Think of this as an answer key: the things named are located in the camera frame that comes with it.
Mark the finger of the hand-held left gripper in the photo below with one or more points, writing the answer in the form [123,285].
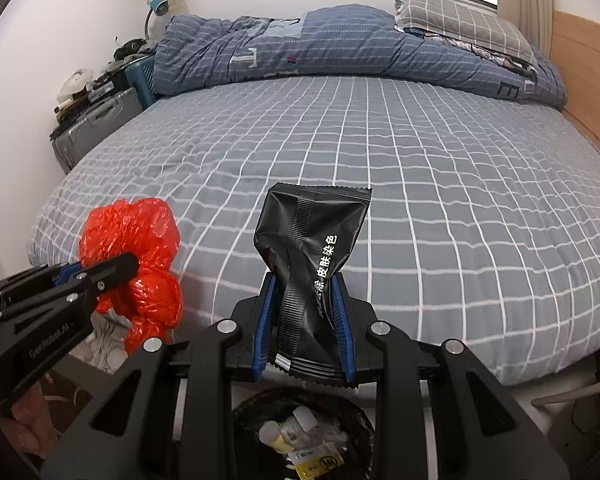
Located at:
[110,272]
[70,271]

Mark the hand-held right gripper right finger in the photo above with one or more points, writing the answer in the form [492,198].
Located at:
[344,340]

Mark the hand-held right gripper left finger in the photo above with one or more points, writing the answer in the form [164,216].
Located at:
[262,330]

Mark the red plastic bag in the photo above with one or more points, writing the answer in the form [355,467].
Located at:
[130,230]

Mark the black trash bin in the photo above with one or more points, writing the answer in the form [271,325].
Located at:
[245,425]

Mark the black packet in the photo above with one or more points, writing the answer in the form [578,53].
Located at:
[305,240]

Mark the cream yellow cup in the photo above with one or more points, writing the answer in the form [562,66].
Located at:
[275,439]

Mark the person's left hand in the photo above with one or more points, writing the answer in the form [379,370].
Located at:
[32,420]

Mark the grey suitcase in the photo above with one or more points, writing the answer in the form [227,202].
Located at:
[92,130]

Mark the bed with grey checked sheet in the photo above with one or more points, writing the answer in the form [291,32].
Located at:
[430,200]

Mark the teal suitcase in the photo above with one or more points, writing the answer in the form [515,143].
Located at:
[140,82]

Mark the dark clutter pile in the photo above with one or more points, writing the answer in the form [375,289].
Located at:
[130,49]

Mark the blue desk lamp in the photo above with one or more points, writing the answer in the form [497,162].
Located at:
[157,7]

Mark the blue striped quilt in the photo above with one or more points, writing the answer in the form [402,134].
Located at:
[355,45]

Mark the grey checked pillow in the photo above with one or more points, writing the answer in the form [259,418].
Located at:
[460,20]

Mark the wooden headboard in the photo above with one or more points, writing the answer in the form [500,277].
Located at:
[587,70]

